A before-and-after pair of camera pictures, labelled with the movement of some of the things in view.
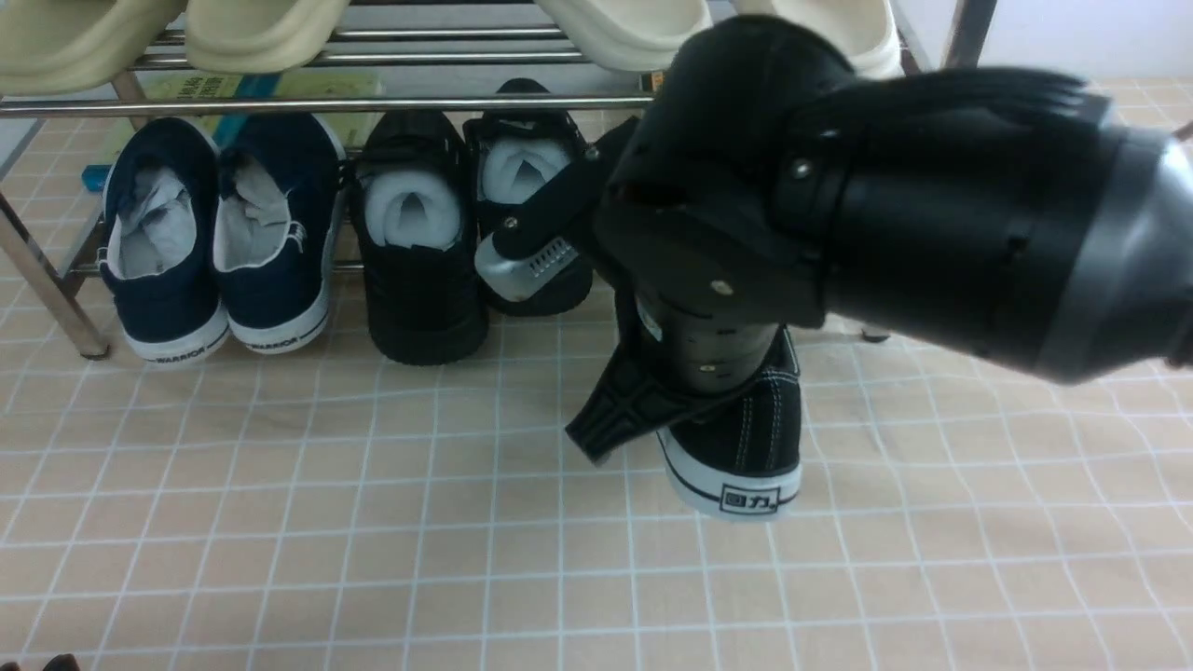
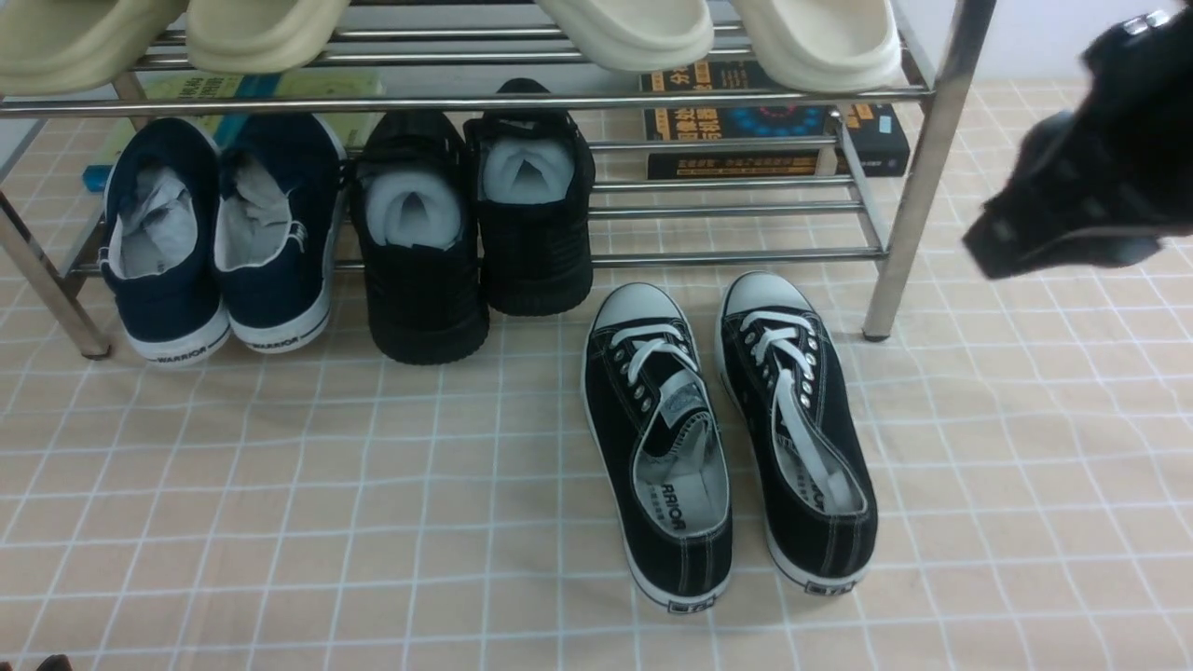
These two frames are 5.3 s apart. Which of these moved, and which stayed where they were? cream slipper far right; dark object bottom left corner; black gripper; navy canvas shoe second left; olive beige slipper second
Moved: black gripper
Stayed: cream slipper far right; dark object bottom left corner; olive beige slipper second; navy canvas shoe second left
